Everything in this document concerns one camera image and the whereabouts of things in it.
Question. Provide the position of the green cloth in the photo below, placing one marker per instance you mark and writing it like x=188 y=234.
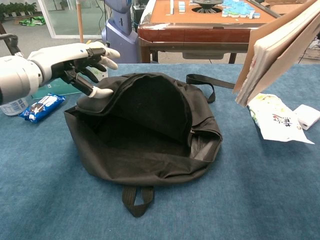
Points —
x=32 y=21

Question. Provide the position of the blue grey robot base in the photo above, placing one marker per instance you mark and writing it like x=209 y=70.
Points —
x=117 y=25

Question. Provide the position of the blue cookie pack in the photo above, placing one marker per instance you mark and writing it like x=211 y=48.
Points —
x=42 y=106

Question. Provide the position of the blue mahjong tile heap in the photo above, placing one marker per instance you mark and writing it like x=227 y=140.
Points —
x=237 y=8

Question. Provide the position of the black backpack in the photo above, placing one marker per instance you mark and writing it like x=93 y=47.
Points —
x=150 y=160

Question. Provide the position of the blue mahjong tile stack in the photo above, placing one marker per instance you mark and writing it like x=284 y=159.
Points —
x=182 y=7

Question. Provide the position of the white snack bag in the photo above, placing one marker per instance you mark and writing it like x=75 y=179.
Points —
x=277 y=120

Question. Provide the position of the white glass door frame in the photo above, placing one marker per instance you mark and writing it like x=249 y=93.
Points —
x=47 y=20

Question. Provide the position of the brown spiral notebook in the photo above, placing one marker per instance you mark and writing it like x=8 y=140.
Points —
x=275 y=50

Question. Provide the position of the green potted plant row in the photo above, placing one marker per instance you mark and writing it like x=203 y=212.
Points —
x=15 y=7

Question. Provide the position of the wooden pole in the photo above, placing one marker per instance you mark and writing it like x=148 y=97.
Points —
x=79 y=17

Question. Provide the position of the small white box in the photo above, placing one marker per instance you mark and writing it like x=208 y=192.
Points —
x=308 y=116

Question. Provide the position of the white plastic basket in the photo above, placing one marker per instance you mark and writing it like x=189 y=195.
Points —
x=312 y=53

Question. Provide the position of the cardboard box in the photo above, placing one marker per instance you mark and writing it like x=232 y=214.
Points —
x=282 y=7

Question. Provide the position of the brown mahjong table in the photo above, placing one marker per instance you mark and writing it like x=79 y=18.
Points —
x=200 y=35

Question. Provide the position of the white standing tile row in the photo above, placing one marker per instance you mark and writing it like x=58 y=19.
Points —
x=171 y=6

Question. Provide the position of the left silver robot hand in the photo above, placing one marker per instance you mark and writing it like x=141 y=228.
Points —
x=55 y=60

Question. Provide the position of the blue felt table mat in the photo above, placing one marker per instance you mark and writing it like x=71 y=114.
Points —
x=250 y=187

